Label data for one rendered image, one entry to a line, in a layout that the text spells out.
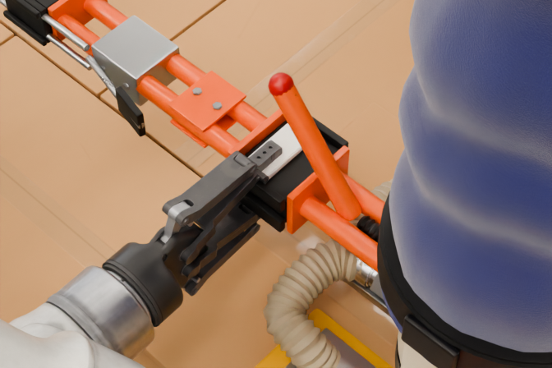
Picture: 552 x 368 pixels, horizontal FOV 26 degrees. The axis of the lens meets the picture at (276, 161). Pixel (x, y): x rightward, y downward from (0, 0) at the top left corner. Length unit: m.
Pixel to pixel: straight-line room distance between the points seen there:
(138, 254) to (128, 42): 0.27
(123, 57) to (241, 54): 0.75
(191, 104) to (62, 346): 0.38
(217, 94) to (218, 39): 0.80
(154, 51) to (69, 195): 0.61
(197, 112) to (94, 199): 0.64
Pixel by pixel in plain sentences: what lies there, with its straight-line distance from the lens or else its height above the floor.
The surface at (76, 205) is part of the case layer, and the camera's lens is 1.80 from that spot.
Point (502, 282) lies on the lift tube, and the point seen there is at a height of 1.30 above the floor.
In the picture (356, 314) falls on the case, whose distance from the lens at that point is 1.22.
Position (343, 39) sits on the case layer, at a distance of 2.00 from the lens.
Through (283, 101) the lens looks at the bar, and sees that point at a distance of 1.07.
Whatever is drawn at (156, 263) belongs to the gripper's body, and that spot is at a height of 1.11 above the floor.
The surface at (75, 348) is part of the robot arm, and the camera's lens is 0.88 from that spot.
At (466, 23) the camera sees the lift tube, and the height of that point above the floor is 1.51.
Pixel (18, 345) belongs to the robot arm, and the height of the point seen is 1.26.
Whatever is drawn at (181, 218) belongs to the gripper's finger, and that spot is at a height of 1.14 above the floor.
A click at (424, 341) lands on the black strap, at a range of 0.92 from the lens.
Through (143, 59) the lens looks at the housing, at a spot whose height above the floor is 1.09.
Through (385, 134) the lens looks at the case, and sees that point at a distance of 1.35.
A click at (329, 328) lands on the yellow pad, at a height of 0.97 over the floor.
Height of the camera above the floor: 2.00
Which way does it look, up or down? 53 degrees down
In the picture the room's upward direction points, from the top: straight up
